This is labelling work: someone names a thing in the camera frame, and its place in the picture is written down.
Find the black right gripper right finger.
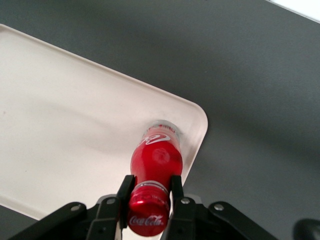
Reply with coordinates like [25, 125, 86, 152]
[162, 175, 278, 240]

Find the red coke bottle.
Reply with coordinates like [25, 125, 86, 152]
[127, 119, 185, 237]

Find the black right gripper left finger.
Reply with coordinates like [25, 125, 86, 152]
[7, 174, 136, 240]

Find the white plastic tray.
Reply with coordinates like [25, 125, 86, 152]
[0, 23, 209, 221]

